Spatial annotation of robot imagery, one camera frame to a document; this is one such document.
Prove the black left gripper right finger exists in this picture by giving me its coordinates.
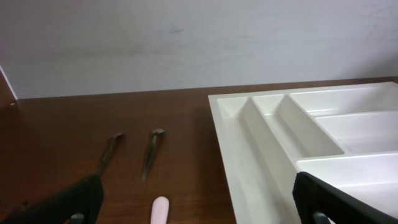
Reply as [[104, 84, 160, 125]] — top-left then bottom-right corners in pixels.
[[292, 172, 397, 224]]

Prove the small metal spoon right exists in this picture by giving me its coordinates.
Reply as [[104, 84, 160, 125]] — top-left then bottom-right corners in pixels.
[[141, 129, 165, 181]]

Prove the small metal spoon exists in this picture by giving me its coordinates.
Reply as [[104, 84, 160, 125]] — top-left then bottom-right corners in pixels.
[[96, 133, 124, 176], [141, 129, 165, 181]]

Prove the small metal spoon left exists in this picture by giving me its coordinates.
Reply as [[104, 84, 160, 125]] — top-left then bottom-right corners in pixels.
[[96, 133, 124, 176]]

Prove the pink and white plastic knife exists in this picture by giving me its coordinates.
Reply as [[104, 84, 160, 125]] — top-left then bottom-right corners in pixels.
[[150, 196, 169, 224]]

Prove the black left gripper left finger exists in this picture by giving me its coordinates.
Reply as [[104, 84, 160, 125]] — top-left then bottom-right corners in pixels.
[[2, 174, 104, 224]]

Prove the white plastic cutlery tray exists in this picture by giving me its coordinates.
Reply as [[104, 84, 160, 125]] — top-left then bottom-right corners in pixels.
[[209, 82, 397, 223]]

